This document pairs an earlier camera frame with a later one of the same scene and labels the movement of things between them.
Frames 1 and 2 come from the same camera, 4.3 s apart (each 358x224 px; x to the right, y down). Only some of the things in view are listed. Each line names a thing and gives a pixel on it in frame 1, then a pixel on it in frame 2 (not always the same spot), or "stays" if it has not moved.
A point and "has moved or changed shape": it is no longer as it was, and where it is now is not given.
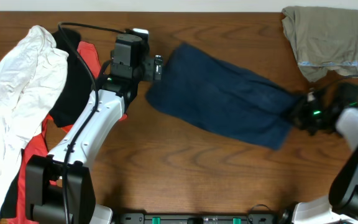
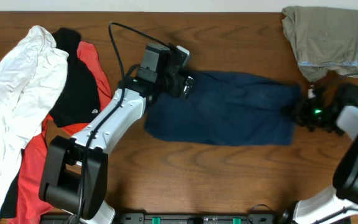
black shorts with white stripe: [78, 85] stays
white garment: [21, 90] stays
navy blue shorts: [224, 97] has moved or changed shape
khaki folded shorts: [326, 39] stays
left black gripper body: [150, 68] → [181, 86]
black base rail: [199, 218] stays
